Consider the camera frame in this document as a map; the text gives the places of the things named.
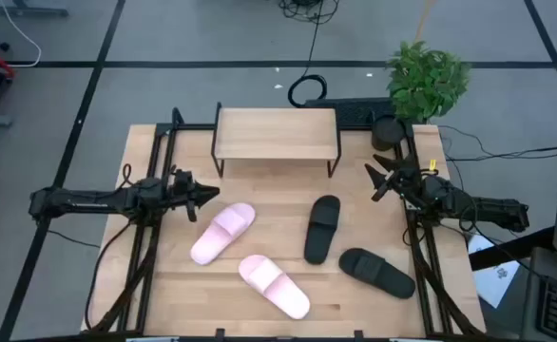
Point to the white paper sheet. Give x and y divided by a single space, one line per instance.
494 280

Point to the black plant pot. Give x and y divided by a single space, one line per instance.
387 135

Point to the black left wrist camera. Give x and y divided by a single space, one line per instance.
192 213

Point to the black aluminium table frame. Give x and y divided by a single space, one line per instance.
163 127

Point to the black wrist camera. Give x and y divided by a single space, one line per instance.
382 190
192 213

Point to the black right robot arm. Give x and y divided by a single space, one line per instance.
487 209

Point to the black metal beam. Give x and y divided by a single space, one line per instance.
511 248

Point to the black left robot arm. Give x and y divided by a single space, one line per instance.
69 199

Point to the black caster wheel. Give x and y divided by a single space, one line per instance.
4 46

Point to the grey desk foot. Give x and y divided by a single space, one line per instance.
26 10

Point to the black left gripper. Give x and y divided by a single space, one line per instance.
181 190

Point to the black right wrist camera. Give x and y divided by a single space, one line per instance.
382 190

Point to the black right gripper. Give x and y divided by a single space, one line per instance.
409 183

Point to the green leafy potted plant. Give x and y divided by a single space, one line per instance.
426 81

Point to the pink slide sandal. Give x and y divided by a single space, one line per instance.
221 233
278 287

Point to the black slide sandal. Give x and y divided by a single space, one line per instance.
321 233
378 273

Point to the wooden shelf with black legs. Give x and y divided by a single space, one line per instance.
276 135

